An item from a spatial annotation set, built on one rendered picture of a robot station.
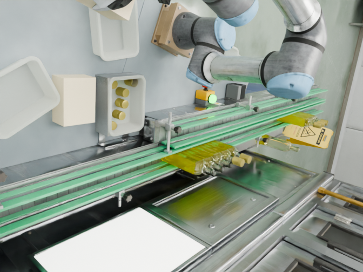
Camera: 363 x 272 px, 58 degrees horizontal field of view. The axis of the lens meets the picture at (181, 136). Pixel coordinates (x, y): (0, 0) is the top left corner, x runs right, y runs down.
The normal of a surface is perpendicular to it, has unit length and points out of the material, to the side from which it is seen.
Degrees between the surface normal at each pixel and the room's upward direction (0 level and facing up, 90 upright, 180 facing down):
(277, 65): 109
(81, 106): 0
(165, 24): 90
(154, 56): 0
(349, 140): 90
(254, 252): 90
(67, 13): 0
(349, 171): 90
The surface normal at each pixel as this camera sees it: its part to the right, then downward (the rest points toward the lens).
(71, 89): 0.74, 0.26
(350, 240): 0.07, -0.95
